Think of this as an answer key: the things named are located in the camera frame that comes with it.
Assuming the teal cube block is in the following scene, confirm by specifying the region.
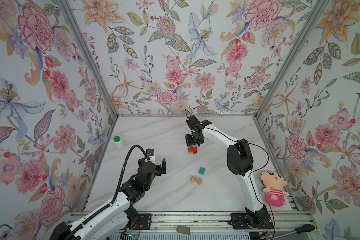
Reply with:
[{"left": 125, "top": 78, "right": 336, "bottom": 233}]
[{"left": 199, "top": 167, "right": 206, "bottom": 175}]

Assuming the red rectangular block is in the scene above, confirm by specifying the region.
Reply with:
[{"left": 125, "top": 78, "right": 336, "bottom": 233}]
[{"left": 188, "top": 147, "right": 198, "bottom": 154}]

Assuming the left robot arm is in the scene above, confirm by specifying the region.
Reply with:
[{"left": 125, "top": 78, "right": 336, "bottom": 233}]
[{"left": 50, "top": 159, "right": 167, "bottom": 240}]

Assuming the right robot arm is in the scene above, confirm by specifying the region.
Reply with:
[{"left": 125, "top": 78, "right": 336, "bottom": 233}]
[{"left": 186, "top": 115, "right": 270, "bottom": 229}]

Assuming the white bottle green cap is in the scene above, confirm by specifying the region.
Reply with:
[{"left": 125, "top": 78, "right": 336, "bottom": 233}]
[{"left": 113, "top": 136, "right": 125, "bottom": 151}]

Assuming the grey oval object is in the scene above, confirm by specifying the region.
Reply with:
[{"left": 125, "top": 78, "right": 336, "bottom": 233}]
[{"left": 176, "top": 226, "right": 191, "bottom": 235}]

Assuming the pink plush doll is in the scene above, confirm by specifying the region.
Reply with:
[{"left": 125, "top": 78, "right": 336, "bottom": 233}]
[{"left": 261, "top": 171, "right": 289, "bottom": 207}]

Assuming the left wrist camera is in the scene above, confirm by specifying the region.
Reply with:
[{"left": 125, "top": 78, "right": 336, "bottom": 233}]
[{"left": 146, "top": 149, "right": 156, "bottom": 164}]

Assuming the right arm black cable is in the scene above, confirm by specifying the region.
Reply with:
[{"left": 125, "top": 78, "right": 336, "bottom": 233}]
[{"left": 184, "top": 108, "right": 277, "bottom": 240}]

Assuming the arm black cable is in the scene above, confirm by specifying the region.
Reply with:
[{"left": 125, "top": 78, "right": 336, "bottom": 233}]
[
  {"left": 62, "top": 144, "right": 151, "bottom": 240},
  {"left": 184, "top": 108, "right": 277, "bottom": 240}
]

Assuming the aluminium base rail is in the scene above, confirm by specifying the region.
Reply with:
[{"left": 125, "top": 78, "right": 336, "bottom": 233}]
[{"left": 61, "top": 210, "right": 319, "bottom": 233}]

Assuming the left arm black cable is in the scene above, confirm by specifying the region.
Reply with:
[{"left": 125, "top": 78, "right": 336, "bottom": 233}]
[{"left": 62, "top": 144, "right": 151, "bottom": 240}]

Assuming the black handled screwdriver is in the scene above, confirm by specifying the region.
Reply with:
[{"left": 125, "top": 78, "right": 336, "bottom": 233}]
[{"left": 272, "top": 224, "right": 316, "bottom": 240}]

